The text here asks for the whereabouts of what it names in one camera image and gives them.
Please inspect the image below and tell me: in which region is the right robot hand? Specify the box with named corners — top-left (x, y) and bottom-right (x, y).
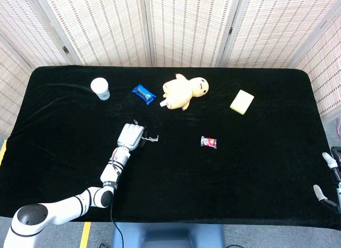
top-left (313, 151), bottom-right (341, 214)

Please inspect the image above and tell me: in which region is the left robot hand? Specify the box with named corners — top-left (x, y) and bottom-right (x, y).
top-left (117, 123), bottom-right (147, 150)

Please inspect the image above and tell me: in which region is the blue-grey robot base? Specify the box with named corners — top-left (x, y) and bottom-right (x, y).
top-left (110, 222), bottom-right (227, 248)

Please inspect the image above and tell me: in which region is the black box device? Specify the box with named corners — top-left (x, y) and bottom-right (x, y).
top-left (331, 146), bottom-right (341, 166)

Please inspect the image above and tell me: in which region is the blue snack packet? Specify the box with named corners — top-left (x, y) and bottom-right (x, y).
top-left (131, 84), bottom-right (156, 106)

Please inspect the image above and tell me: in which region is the white paper cup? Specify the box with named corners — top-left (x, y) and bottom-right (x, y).
top-left (90, 77), bottom-right (111, 101)

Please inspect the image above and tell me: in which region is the yellow plush toy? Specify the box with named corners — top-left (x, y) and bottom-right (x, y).
top-left (159, 73), bottom-right (209, 111)

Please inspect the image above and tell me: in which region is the red candy packet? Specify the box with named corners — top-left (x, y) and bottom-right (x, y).
top-left (200, 135), bottom-right (217, 149)

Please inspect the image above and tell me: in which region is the black table cloth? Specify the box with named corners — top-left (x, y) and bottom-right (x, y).
top-left (0, 66), bottom-right (341, 230)

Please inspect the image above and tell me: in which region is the yellow floor tape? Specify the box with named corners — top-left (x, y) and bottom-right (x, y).
top-left (79, 221), bottom-right (92, 248)
top-left (0, 139), bottom-right (7, 165)

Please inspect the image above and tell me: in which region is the woven folding screen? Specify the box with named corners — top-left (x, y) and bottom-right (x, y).
top-left (0, 0), bottom-right (341, 139)

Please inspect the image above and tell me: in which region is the yellow sponge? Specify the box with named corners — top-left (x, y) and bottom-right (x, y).
top-left (229, 89), bottom-right (255, 115)

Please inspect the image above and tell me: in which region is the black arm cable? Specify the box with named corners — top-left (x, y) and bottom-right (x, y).
top-left (109, 149), bottom-right (127, 248)

